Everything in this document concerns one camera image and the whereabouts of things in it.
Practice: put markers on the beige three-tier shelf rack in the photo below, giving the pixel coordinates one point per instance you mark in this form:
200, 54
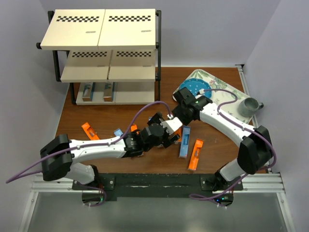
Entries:
107, 45

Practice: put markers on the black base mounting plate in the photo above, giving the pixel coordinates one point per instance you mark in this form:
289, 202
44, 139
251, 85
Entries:
156, 185

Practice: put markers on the blue toothpaste box left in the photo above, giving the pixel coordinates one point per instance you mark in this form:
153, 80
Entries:
118, 132

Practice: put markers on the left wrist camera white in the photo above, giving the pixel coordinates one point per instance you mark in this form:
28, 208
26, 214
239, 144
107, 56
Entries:
171, 125

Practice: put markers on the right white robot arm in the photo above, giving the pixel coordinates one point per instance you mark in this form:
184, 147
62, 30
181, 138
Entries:
255, 147

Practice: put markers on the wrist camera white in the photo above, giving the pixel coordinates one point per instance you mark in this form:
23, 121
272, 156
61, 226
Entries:
171, 125
200, 91

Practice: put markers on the grey ceramic mug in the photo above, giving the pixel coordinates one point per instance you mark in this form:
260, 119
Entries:
249, 106

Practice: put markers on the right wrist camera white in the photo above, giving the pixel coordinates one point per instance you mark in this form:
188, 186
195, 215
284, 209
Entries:
200, 91

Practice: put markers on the orange toothpaste box centre-left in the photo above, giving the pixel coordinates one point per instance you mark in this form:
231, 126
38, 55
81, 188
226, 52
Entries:
134, 129

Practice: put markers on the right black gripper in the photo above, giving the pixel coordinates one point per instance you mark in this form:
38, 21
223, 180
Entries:
185, 121

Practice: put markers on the orange toothpaste box far left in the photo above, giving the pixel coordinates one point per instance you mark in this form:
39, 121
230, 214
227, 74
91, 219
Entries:
90, 132

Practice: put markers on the floral rectangular serving tray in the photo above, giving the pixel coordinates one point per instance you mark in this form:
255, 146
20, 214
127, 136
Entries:
220, 92

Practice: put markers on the blue dotted plate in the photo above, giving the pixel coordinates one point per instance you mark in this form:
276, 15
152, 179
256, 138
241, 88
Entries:
194, 85

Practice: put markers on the blue toothpaste box right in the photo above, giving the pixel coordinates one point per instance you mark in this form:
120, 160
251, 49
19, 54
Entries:
185, 142

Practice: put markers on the aluminium frame rail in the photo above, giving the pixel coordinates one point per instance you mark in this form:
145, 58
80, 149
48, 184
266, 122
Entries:
258, 183

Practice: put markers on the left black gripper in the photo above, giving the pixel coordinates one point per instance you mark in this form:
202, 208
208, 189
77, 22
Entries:
158, 118

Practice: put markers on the orange toothpaste box right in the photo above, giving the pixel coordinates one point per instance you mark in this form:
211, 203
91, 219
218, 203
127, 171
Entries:
195, 155

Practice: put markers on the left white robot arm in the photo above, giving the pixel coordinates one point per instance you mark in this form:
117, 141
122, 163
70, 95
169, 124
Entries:
63, 158

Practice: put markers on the orange toothpaste box centre-right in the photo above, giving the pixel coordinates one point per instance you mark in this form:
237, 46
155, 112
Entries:
178, 132

